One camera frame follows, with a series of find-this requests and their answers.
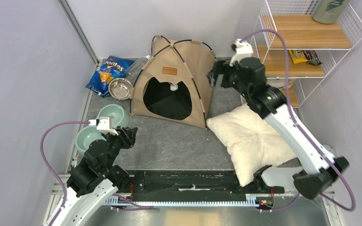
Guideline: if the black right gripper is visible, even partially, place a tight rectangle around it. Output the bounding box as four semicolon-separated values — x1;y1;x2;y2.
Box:
207;58;251;99

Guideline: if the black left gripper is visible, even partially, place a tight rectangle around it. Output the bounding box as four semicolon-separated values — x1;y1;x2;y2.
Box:
102;125;139;171

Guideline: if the beige fabric pet tent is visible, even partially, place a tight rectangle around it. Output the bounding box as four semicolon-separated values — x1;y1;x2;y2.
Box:
130;35;216;130

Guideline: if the cream fluffy pillow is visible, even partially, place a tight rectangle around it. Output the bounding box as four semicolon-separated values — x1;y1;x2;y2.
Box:
206;105;296;186

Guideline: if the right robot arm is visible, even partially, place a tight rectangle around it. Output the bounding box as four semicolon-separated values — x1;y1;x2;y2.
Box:
207;57;349;200

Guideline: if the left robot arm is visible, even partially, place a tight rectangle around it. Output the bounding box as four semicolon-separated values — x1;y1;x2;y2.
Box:
46;127;138;226

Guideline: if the steel pet bowl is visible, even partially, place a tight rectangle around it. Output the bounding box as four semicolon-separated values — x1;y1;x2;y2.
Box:
108;78;134;100

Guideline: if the mint green double pet bowl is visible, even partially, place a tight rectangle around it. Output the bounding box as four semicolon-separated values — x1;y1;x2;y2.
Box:
75;104;130;154

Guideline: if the white pompom toy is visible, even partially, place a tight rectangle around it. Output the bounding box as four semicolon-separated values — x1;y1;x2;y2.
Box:
170;83;179;91

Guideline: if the clear plastic package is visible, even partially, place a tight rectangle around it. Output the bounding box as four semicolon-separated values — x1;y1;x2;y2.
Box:
125;55;150;83

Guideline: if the blue Doritos chip bag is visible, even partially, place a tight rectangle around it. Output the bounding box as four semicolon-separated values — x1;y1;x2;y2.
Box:
85;56;134;98

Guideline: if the yellow candy bag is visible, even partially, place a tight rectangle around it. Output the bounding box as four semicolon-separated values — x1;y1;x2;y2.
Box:
289;50;307;64

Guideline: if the dark brown candy bag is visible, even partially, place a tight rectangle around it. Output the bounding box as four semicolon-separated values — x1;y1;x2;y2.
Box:
303;50;322;66

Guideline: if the green bottle on top shelf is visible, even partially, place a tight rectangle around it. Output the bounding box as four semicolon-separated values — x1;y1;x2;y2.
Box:
312;0;350;24

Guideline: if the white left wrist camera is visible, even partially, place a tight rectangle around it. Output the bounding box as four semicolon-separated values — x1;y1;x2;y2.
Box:
88;116;119;136

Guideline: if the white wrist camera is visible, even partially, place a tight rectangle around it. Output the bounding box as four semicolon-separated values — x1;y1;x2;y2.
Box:
88;116;119;136
229;39;254;66

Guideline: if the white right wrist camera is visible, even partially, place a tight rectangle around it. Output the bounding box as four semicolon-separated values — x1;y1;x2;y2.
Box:
229;39;254;66

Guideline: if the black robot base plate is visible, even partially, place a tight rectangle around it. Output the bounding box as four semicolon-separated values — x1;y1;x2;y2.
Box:
118;170;285;202

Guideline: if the white wire shelf rack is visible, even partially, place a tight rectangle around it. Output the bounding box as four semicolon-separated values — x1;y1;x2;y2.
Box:
255;0;362;108

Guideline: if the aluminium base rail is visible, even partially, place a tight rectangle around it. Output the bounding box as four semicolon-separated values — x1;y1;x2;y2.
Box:
51;174;336;208

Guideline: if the aluminium frame post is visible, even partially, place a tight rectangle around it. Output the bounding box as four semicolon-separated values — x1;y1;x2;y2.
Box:
58;0;100;66

